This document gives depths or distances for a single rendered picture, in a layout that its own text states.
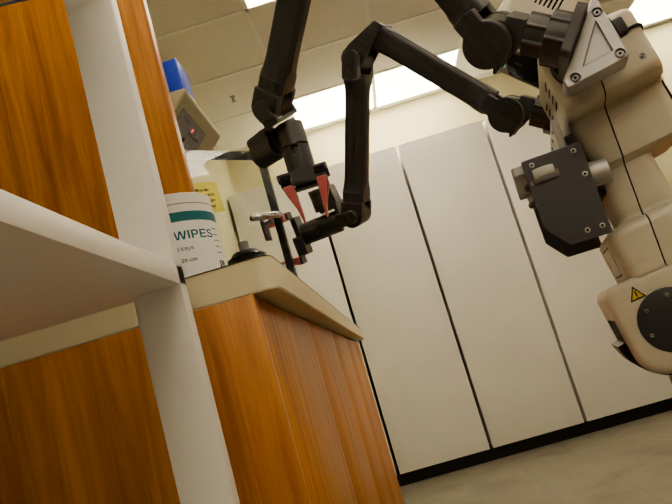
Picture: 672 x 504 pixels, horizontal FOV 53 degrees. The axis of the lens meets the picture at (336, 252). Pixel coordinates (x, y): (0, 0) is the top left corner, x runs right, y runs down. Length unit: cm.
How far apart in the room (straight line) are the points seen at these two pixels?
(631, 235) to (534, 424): 351
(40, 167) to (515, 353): 356
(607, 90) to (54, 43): 117
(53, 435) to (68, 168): 85
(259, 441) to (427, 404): 382
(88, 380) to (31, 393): 7
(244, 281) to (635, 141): 75
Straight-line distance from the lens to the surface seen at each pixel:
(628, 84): 125
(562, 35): 113
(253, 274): 78
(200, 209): 98
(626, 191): 126
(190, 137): 176
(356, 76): 164
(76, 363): 84
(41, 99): 167
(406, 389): 456
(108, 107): 68
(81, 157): 158
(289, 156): 136
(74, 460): 84
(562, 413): 468
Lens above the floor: 78
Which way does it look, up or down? 10 degrees up
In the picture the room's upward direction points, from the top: 16 degrees counter-clockwise
